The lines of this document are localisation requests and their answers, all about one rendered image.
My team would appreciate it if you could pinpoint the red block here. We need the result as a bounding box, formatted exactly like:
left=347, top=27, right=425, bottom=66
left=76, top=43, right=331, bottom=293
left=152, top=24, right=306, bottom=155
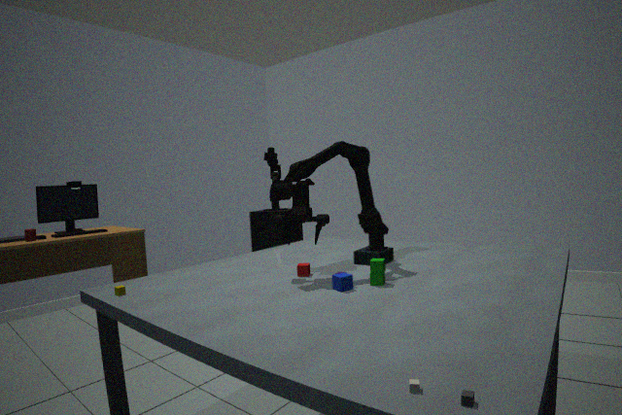
left=296, top=262, right=310, bottom=277

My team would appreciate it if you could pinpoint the green block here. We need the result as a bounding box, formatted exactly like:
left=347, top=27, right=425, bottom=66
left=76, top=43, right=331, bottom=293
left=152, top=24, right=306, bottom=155
left=370, top=272, right=385, bottom=287
left=370, top=259, right=386, bottom=273

